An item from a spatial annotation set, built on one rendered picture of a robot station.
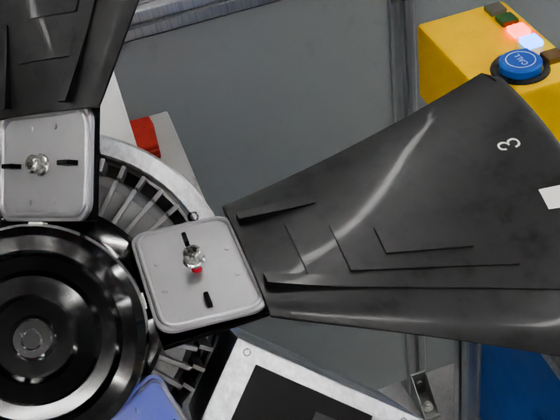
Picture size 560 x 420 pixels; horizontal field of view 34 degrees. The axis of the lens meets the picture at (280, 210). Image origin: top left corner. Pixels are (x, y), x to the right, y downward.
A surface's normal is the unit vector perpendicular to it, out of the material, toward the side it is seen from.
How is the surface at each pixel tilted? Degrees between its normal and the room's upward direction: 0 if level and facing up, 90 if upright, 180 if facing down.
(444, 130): 10
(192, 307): 6
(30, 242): 64
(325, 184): 3
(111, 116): 50
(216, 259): 6
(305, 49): 90
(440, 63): 90
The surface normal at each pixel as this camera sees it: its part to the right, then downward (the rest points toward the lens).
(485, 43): -0.12, -0.75
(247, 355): 0.16, -0.03
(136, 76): 0.31, 0.59
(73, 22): -0.55, -0.07
